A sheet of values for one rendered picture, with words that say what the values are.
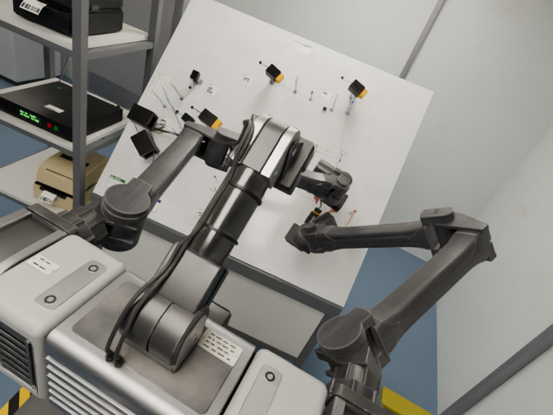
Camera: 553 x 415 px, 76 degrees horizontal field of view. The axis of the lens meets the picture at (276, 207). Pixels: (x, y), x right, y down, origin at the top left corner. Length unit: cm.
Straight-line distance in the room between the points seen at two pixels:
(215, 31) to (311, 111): 58
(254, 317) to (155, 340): 139
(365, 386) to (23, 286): 44
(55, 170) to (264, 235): 102
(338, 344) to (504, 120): 297
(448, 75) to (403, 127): 166
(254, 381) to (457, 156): 315
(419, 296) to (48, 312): 55
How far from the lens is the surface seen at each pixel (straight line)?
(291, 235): 120
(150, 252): 177
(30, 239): 58
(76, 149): 163
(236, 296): 170
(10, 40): 461
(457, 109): 334
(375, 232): 92
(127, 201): 66
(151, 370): 42
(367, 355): 58
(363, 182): 156
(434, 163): 345
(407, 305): 66
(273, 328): 177
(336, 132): 159
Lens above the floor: 190
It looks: 33 degrees down
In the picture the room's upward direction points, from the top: 22 degrees clockwise
